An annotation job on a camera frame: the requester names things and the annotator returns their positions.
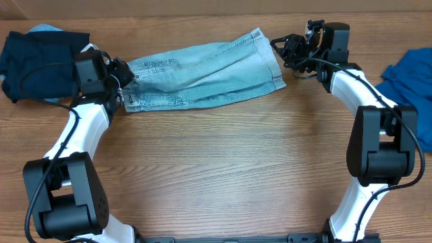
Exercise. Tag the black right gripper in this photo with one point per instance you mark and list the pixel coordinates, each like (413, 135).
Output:
(296, 48)

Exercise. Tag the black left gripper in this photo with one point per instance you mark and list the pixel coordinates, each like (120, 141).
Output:
(118, 74)

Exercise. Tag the light blue denim shorts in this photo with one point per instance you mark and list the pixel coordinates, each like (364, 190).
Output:
(204, 76)

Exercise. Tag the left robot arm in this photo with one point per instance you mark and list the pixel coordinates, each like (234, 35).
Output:
(67, 201)

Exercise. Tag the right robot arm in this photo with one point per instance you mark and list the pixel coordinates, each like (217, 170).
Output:
(382, 146)

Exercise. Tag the folded dark navy garment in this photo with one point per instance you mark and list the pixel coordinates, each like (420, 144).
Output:
(37, 64)

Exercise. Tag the folded light blue garment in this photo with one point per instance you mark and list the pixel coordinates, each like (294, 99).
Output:
(44, 28)

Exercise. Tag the crumpled blue t-shirt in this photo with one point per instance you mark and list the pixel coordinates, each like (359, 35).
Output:
(409, 83)

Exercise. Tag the brown cardboard wall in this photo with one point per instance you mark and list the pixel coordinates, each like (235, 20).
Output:
(77, 9)

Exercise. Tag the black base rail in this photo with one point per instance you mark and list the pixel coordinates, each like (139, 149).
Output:
(229, 239)

